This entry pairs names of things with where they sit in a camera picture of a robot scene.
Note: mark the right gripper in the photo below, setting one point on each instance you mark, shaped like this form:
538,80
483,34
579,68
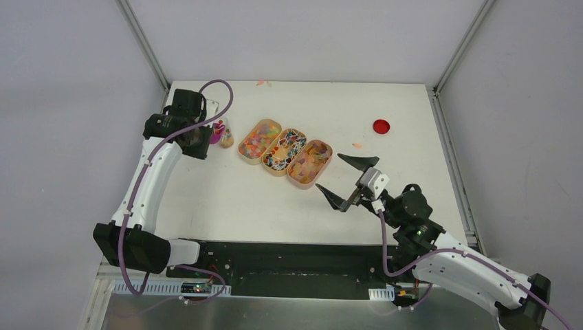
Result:
341,204

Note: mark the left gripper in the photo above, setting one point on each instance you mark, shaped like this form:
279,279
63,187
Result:
200,148

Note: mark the magenta plastic scoop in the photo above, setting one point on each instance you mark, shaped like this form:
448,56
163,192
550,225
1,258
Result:
217,131

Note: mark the clear plastic jar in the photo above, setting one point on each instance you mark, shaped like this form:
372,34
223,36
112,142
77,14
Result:
226,139

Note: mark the red jar lid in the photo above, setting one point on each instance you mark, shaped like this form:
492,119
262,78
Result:
381,126

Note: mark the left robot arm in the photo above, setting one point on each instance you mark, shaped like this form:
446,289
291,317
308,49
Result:
131,230

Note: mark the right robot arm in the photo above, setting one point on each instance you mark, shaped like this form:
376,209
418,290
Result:
416,247

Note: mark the tray of popsicle candies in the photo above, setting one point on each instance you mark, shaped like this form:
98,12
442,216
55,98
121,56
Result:
309,164

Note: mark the tray of gummy candies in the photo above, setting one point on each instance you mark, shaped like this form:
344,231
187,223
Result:
258,140

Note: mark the tray of lollipop candies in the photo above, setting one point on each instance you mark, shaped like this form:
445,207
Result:
278,157

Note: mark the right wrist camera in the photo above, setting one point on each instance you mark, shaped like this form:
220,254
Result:
373,183

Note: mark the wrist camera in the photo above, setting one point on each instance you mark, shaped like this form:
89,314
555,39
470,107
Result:
373,183
209,109

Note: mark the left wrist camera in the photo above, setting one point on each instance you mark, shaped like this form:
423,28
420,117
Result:
209,109

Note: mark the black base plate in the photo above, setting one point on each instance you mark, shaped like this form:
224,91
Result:
322,271

